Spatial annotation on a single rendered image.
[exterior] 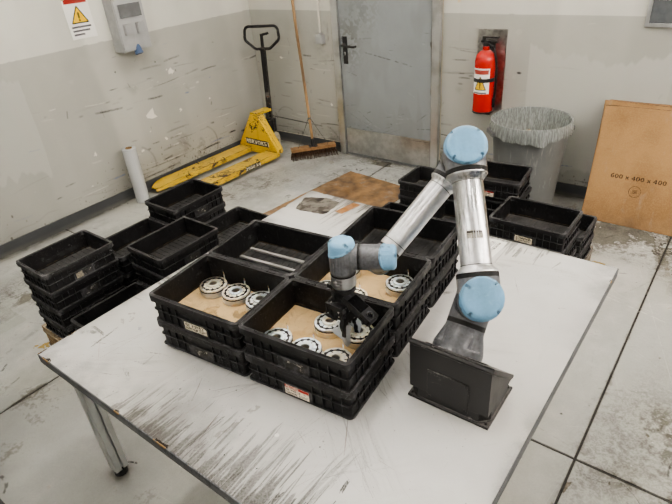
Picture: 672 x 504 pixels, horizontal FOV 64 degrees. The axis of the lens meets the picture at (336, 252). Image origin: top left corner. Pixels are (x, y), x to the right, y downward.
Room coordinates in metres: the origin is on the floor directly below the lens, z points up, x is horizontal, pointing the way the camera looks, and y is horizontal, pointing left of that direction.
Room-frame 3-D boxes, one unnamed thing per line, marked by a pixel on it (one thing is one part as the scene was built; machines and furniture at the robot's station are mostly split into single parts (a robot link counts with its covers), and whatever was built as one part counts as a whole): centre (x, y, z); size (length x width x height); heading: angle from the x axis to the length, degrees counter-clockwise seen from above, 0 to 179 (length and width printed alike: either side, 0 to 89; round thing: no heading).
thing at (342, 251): (1.31, -0.02, 1.15); 0.09 x 0.08 x 0.11; 81
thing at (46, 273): (2.52, 1.44, 0.37); 0.40 x 0.30 x 0.45; 140
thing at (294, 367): (1.33, 0.08, 0.87); 0.40 x 0.30 x 0.11; 56
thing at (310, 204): (2.59, 0.08, 0.71); 0.22 x 0.19 x 0.01; 50
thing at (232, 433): (1.66, 0.00, 0.35); 1.60 x 1.60 x 0.70; 50
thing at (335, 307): (1.31, -0.01, 0.99); 0.09 x 0.08 x 0.12; 50
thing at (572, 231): (2.47, -1.06, 0.37); 0.40 x 0.30 x 0.45; 50
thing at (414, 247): (1.83, -0.25, 0.87); 0.40 x 0.30 x 0.11; 56
